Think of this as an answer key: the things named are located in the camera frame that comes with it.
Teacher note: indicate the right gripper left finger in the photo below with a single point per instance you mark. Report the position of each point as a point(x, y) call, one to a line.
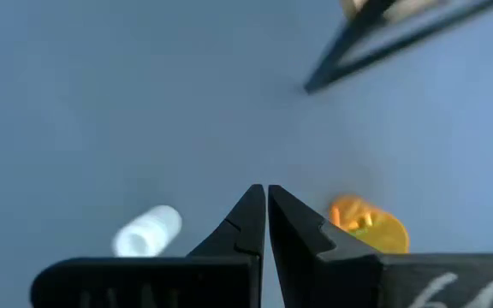
point(238, 239)

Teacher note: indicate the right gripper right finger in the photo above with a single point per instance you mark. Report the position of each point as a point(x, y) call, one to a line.
point(306, 248)

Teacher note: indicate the amber pill bottle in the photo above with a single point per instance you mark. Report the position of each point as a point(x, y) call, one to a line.
point(375, 231)

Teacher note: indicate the small white plastic bottle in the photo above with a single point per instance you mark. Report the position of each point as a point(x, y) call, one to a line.
point(148, 231)

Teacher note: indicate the wooden shelf black metal legs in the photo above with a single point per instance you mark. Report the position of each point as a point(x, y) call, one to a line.
point(345, 47)

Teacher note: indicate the blue-grey table mat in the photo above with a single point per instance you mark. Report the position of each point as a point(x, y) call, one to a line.
point(144, 107)

